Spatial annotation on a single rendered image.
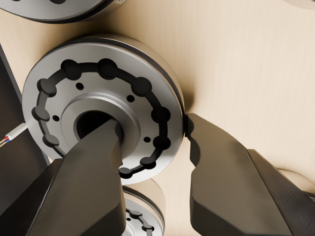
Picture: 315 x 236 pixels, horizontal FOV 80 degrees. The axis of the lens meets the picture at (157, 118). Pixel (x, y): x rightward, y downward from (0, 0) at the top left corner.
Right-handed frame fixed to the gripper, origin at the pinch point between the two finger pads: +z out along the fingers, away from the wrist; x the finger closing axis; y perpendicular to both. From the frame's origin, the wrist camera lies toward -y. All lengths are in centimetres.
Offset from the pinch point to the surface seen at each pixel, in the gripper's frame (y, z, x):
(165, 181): 8.2, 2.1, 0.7
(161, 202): 9.3, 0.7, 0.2
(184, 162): 5.6, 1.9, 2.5
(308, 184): 6.6, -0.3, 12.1
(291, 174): 6.2, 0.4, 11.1
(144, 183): 7.3, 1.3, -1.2
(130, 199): 6.9, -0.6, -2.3
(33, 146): 4.1, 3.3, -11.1
